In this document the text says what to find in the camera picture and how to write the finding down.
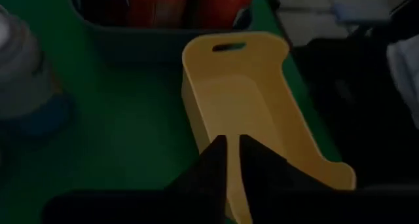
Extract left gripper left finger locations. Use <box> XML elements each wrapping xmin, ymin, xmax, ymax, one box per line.
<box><xmin>130</xmin><ymin>134</ymin><xmax>228</xmax><ymax>224</ymax></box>

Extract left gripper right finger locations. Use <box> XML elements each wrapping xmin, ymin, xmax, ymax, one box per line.
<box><xmin>240</xmin><ymin>134</ymin><xmax>361</xmax><ymax>224</ymax></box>

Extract yellow plastic bin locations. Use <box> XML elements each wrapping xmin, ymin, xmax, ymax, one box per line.
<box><xmin>181</xmin><ymin>30</ymin><xmax>357</xmax><ymax>224</ymax></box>

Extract grey-blue plastic bin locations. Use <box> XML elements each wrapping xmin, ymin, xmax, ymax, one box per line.
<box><xmin>67</xmin><ymin>0</ymin><xmax>263</xmax><ymax>69</ymax></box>

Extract red Fanta soda can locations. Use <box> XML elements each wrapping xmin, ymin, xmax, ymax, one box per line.
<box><xmin>196</xmin><ymin>0</ymin><xmax>256</xmax><ymax>30</ymax></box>
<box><xmin>126</xmin><ymin>0</ymin><xmax>191</xmax><ymax>28</ymax></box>

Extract white Spindrift can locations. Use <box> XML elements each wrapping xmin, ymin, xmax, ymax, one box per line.
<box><xmin>0</xmin><ymin>4</ymin><xmax>76</xmax><ymax>140</ymax></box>

